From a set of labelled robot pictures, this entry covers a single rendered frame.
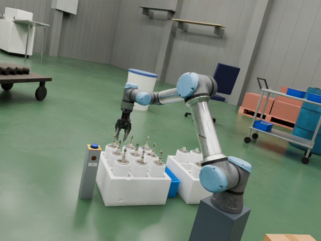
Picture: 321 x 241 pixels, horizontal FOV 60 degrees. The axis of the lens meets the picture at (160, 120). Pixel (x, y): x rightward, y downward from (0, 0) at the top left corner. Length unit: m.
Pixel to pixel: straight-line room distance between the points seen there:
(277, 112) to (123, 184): 5.37
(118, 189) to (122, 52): 10.38
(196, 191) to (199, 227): 0.53
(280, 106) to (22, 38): 6.60
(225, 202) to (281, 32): 7.22
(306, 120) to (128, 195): 3.56
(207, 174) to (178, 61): 8.68
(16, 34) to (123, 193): 6.97
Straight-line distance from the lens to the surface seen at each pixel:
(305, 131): 4.75
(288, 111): 6.63
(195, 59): 9.35
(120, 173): 1.64
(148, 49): 10.76
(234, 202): 1.33
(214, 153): 1.18
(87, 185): 1.69
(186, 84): 1.23
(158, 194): 1.77
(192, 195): 1.90
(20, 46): 8.31
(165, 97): 1.55
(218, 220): 1.34
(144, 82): 4.22
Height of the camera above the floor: 0.90
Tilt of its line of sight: 13 degrees down
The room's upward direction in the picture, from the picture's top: 13 degrees clockwise
